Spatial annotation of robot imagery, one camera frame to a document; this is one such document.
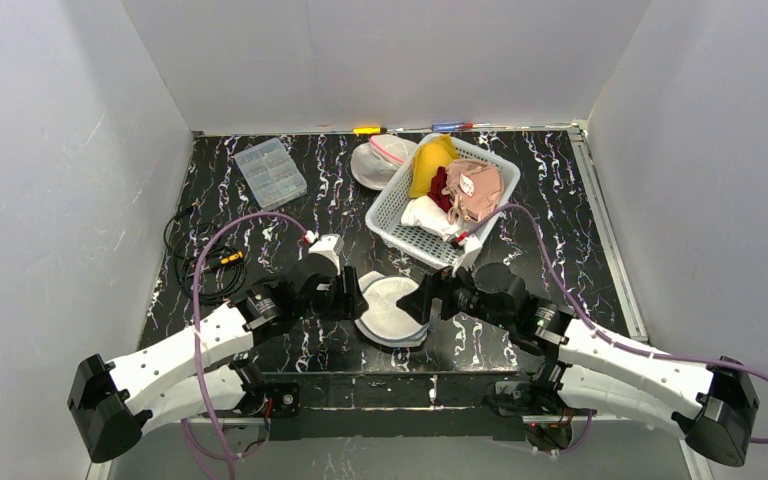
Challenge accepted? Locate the white bra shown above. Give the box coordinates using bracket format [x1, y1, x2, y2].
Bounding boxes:
[399, 196, 473, 241]

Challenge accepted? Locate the white mesh bag blue zipper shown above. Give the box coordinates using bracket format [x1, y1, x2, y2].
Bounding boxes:
[355, 271, 428, 349]

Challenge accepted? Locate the black base frame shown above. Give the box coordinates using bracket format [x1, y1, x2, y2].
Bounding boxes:
[221, 370, 574, 452]

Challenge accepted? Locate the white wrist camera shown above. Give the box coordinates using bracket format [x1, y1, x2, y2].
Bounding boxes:
[308, 234, 344, 273]
[451, 232, 483, 270]

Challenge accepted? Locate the clear plastic organizer box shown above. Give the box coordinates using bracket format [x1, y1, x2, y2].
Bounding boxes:
[232, 138, 307, 211]

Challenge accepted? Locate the beige pink bra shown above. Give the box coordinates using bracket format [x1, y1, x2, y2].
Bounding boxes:
[442, 159, 505, 224]

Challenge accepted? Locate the yellow handled screwdriver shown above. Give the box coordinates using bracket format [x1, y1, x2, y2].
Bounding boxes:
[352, 126, 388, 135]

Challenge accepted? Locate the black coiled cable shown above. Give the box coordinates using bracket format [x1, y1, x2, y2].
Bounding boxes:
[161, 206, 249, 307]

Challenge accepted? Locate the blue red handled screwdriver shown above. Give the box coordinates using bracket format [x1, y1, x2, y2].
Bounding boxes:
[431, 122, 474, 132]

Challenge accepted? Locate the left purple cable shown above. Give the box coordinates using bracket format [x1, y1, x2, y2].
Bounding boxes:
[179, 211, 319, 480]

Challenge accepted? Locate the aluminium side rail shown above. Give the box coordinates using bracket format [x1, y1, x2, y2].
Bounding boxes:
[566, 120, 717, 480]

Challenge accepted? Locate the yellow bra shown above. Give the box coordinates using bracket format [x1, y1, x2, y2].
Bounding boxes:
[408, 134, 459, 199]

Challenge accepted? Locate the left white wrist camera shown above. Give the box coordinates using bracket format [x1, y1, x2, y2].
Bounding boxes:
[308, 234, 344, 273]

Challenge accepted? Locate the white plastic basket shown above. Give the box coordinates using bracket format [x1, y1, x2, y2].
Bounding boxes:
[365, 138, 521, 269]

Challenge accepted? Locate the red bra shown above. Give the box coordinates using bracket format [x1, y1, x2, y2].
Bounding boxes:
[427, 166, 453, 213]

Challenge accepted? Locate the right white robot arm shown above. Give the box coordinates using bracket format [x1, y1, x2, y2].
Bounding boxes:
[396, 263, 759, 467]

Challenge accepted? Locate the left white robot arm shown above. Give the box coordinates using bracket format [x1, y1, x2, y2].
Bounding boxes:
[67, 254, 368, 463]

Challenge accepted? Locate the white mesh bag pink zipper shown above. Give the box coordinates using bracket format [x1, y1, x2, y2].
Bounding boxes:
[350, 134, 418, 191]

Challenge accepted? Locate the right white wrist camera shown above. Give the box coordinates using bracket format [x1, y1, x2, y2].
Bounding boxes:
[451, 232, 483, 270]

